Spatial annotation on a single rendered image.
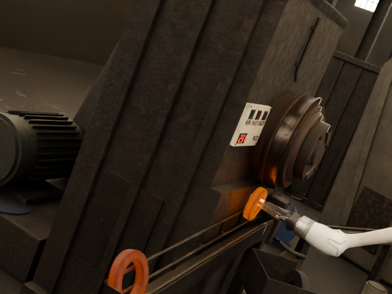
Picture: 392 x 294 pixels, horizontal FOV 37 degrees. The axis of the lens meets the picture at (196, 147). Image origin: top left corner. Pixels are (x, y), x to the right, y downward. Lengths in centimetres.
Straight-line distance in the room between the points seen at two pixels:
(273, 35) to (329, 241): 86
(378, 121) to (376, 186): 57
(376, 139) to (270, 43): 323
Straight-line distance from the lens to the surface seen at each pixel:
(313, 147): 257
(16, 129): 302
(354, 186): 543
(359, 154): 545
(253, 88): 230
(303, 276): 224
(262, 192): 253
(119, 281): 178
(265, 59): 230
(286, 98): 264
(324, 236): 247
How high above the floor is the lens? 145
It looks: 11 degrees down
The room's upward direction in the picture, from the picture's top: 22 degrees clockwise
